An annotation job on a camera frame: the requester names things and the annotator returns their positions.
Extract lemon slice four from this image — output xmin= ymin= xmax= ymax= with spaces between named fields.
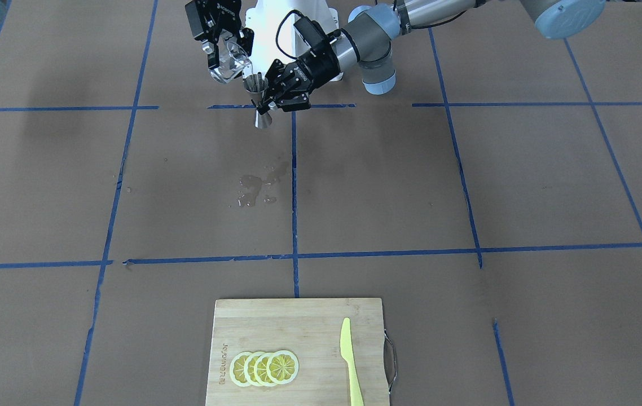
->
xmin=229 ymin=351 xmax=252 ymax=387

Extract yellow plastic knife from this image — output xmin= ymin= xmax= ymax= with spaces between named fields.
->
xmin=340 ymin=317 xmax=364 ymax=405

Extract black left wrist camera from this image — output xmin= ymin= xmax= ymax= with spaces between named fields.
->
xmin=293 ymin=16 xmax=329 ymax=55

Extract bamboo cutting board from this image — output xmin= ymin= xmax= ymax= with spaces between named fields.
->
xmin=205 ymin=298 xmax=390 ymax=405

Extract lemon slice two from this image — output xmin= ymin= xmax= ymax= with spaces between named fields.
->
xmin=254 ymin=352 xmax=276 ymax=387

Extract steel double jigger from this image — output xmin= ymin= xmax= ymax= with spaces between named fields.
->
xmin=243 ymin=72 xmax=272 ymax=129

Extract lemon slice one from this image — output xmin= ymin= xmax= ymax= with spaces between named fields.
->
xmin=266 ymin=350 xmax=300 ymax=385

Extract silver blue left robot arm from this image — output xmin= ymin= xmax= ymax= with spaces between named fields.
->
xmin=253 ymin=1 xmax=485 ymax=114

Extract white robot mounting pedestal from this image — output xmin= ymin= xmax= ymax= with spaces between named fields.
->
xmin=242 ymin=1 xmax=339 ymax=77

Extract lemon slice three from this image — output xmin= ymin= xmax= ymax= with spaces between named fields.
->
xmin=242 ymin=351 xmax=265 ymax=386

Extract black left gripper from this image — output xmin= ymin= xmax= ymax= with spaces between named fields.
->
xmin=263 ymin=44 xmax=341 ymax=112

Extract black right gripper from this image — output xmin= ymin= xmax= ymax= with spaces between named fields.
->
xmin=184 ymin=1 xmax=254 ymax=71

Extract clear glass cup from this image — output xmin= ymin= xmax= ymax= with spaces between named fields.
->
xmin=209 ymin=37 xmax=252 ymax=84

